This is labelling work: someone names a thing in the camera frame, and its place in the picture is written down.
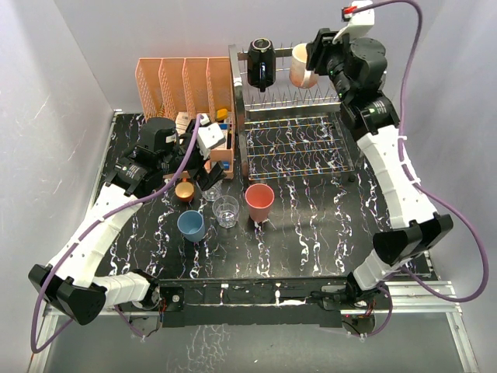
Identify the pink plastic tumbler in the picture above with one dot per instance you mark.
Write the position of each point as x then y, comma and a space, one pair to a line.
259, 197

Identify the pink textured mug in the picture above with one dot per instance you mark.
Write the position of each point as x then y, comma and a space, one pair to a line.
299, 75

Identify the black ceramic mug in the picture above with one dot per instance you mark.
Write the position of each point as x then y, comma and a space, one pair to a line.
261, 64

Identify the peach plastic desk organizer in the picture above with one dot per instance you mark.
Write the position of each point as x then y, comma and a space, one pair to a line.
167, 86

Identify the blue plastic tumbler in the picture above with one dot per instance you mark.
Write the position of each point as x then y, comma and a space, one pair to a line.
191, 225

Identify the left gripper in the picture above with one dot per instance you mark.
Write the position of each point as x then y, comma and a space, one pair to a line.
206, 179

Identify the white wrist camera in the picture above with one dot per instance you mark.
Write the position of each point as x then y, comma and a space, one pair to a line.
209, 138
358, 22

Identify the white barcode card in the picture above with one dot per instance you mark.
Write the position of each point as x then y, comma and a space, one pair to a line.
182, 119

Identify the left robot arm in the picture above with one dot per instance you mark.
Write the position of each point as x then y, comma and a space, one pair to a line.
69, 282

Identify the small orange ceramic mug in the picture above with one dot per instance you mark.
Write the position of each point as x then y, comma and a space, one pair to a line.
185, 191

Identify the steel two-tier dish rack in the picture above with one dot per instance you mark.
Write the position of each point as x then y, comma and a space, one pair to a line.
287, 131

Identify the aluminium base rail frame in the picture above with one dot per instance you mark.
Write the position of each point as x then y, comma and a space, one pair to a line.
263, 326

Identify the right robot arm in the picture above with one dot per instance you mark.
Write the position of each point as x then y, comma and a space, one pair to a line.
355, 69

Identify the yellow eraser block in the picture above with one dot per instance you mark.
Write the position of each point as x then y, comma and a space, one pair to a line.
221, 114

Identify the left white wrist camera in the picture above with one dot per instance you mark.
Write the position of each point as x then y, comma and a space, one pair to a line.
209, 138

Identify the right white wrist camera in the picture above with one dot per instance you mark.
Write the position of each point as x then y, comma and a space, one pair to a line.
358, 22

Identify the clear faceted glass cup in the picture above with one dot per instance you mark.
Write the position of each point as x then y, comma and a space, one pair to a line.
213, 193

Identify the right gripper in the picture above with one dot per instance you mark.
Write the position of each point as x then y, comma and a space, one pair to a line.
328, 47

